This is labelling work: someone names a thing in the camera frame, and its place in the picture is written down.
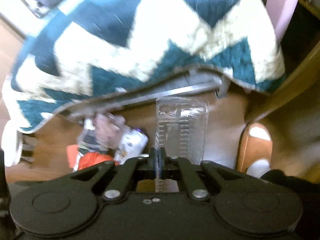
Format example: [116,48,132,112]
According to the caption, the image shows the pink tissue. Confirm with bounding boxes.
[95,113,126,150]

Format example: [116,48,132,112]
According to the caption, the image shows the clear plastic blister package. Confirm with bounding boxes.
[155,96,208,192]

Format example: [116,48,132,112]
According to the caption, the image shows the white purple snack wrapper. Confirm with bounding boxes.
[114,127,149,165]

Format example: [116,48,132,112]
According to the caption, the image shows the red plastic bag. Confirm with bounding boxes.
[78,152,119,170]

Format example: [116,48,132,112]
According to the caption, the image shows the green white wrapper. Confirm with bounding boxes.
[76,118,100,155]

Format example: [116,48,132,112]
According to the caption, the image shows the white pink slipper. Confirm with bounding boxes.
[1,120,23,167]

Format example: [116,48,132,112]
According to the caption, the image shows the teal zigzag quilt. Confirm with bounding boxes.
[2,0,285,134]

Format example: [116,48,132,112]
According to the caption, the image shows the black seat wooden chair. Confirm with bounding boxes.
[245,42,320,126]

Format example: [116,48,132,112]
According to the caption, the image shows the pink desk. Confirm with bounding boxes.
[266,0,298,43]

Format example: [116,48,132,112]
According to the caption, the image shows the metal bed frame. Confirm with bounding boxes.
[60,66,231,122]

